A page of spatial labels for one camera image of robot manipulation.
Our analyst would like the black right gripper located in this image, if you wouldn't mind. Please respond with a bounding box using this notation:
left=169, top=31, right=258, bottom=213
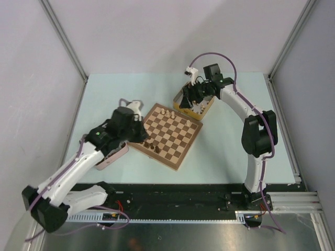
left=180, top=78, right=212, bottom=109

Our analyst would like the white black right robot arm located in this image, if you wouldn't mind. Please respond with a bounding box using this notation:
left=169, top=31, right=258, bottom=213
left=179, top=64, right=278, bottom=210

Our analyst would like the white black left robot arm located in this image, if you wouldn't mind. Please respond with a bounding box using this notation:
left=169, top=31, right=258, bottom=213
left=22, top=100, right=148, bottom=233

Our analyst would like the wooden folding chess board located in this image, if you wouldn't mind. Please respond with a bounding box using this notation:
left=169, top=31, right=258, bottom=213
left=128, top=103, right=203, bottom=170

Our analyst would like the yellow metal tin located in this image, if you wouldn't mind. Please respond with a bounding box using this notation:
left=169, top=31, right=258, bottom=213
left=173, top=81, right=215, bottom=121

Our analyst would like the pink metal tin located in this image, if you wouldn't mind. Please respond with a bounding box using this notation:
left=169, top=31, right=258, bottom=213
left=95, top=143, right=129, bottom=170

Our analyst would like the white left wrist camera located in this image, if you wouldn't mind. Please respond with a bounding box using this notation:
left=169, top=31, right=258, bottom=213
left=126, top=100, right=143, bottom=117

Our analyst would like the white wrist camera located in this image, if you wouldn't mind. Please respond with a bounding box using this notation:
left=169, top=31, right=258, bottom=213
left=126, top=100, right=143, bottom=117
left=184, top=66, right=199, bottom=86

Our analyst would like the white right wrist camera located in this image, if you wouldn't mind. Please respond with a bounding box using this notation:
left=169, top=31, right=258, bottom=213
left=184, top=66, right=199, bottom=86

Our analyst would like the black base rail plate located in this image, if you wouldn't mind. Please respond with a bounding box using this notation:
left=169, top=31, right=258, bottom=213
left=101, top=184, right=302, bottom=221

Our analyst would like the white cable duct strip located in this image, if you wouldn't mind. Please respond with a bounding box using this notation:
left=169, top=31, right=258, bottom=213
left=65, top=211, right=247, bottom=223

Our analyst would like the left aluminium corner post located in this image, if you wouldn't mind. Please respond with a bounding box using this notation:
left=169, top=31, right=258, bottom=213
left=38, top=0, right=88, bottom=81

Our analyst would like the aluminium corner post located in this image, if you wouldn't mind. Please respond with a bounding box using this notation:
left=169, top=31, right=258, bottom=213
left=38, top=0, right=88, bottom=81
left=267, top=0, right=319, bottom=79

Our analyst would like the aluminium front frame rail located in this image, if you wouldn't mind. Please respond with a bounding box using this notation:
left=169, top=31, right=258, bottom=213
left=66, top=191, right=321, bottom=213

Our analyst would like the right aluminium corner post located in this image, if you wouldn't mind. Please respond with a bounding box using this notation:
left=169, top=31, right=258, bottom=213
left=267, top=0, right=319, bottom=79

